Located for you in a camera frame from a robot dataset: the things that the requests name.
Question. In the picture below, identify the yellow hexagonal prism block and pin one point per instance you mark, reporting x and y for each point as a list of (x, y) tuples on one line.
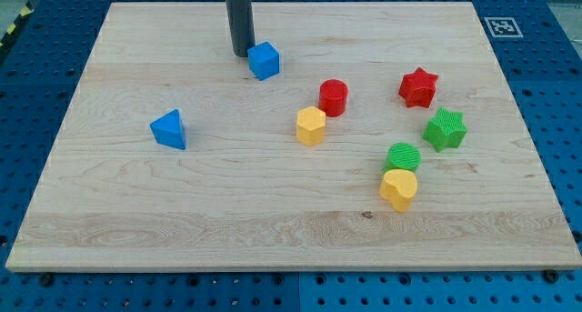
[(310, 126)]

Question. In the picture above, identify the blue triangular prism block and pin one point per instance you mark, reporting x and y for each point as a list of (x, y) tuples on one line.
[(168, 130)]

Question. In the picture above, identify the black bolt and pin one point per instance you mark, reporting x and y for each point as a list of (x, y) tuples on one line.
[(551, 276), (45, 280)]

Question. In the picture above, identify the black bolt right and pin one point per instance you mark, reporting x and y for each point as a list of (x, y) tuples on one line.
[(551, 276)]

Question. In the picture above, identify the white fiducial marker tag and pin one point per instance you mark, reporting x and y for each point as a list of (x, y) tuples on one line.
[(503, 27)]

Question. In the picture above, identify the red star block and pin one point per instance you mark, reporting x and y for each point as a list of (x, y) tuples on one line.
[(418, 88)]

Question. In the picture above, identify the red cylinder block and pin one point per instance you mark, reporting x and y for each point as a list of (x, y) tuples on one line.
[(333, 97)]

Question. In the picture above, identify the green cylinder block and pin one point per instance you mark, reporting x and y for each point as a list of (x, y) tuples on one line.
[(402, 156)]

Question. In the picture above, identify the black bolt left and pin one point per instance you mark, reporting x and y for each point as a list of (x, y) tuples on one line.
[(45, 280)]

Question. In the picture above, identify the green star block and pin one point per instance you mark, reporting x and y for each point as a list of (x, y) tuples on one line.
[(446, 129)]

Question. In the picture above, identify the yellow heart block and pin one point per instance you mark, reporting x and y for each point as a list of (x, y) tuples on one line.
[(399, 188)]

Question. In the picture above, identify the yellow black hazard tape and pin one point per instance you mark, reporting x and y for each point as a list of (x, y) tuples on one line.
[(17, 26)]

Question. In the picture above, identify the light wooden board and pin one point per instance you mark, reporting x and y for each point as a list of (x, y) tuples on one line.
[(245, 195)]

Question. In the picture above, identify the blue cube block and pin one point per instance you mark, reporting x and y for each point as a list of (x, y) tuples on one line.
[(264, 60)]

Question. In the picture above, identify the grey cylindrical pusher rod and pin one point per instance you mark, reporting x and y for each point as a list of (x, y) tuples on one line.
[(241, 25)]

